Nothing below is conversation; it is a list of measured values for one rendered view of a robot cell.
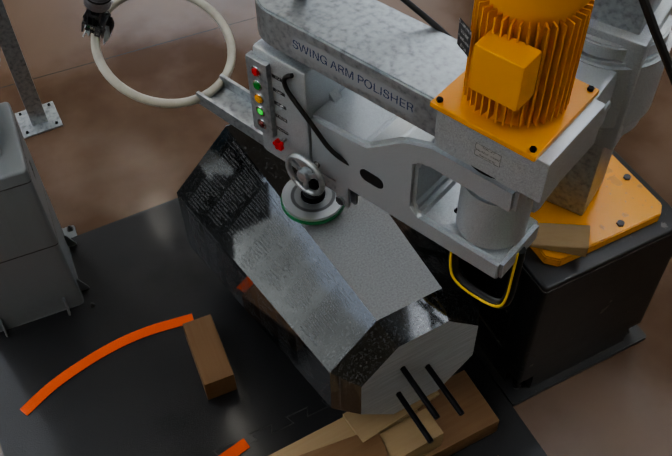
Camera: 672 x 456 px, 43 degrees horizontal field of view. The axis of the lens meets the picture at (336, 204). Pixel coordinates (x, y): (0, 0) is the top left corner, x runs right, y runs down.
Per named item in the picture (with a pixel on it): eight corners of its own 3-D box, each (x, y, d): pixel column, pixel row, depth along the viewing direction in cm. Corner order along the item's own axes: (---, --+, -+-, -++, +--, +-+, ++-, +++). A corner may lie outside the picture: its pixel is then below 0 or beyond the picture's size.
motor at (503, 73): (598, 94, 200) (642, -57, 170) (526, 171, 185) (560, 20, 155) (496, 45, 212) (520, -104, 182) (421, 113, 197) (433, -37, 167)
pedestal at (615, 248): (549, 227, 391) (582, 108, 334) (646, 339, 352) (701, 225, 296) (424, 283, 372) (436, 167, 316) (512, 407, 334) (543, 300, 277)
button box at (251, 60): (279, 134, 260) (272, 61, 238) (273, 139, 259) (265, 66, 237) (259, 122, 263) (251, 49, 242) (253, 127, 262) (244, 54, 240)
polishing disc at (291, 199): (268, 201, 290) (268, 199, 289) (309, 164, 301) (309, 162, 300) (317, 232, 281) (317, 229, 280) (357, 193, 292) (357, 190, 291)
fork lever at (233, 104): (387, 175, 271) (388, 165, 267) (348, 212, 262) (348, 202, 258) (230, 78, 299) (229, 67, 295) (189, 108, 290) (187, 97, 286)
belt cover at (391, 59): (591, 153, 211) (607, 103, 198) (537, 215, 199) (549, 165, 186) (299, 2, 252) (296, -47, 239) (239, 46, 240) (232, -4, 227)
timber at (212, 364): (186, 339, 355) (182, 323, 345) (214, 329, 357) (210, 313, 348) (208, 400, 337) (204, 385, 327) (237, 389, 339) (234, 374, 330)
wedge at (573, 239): (587, 234, 289) (590, 224, 286) (585, 257, 283) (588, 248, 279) (527, 223, 293) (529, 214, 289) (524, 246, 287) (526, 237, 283)
